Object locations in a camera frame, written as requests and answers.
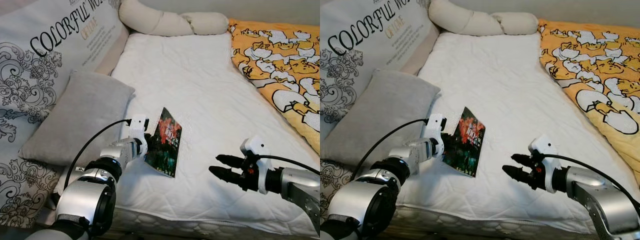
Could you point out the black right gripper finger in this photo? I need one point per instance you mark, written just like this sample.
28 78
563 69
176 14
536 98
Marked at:
230 160
522 160
517 174
227 175

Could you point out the dark green red book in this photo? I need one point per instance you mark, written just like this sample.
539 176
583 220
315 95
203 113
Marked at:
167 150
467 150

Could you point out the grey rectangular pillow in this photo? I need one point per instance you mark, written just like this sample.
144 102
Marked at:
80 115
385 110

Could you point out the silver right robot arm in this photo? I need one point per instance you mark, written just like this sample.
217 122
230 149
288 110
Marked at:
300 185
600 195

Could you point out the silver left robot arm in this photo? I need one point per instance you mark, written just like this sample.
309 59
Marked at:
85 200
360 205

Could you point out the grey quilted mattress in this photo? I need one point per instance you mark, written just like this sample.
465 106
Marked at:
200 228
475 231

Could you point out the white quilted mattress pad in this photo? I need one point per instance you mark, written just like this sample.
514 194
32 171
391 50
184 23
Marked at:
520 90
210 90

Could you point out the orange duck print blanket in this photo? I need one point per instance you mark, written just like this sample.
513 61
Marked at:
280 55
590 55

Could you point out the long beige bolster pillow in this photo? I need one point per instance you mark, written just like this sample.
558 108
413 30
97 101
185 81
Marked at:
150 20
460 17

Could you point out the large grey printed headboard cushion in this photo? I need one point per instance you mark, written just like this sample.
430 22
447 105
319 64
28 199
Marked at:
365 45
50 45

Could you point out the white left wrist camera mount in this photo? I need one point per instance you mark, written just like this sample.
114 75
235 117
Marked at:
137 125
435 124

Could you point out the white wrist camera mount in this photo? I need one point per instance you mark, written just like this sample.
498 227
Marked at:
542 145
137 125
252 146
435 124

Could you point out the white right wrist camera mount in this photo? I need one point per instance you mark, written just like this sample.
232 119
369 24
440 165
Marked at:
542 145
252 146

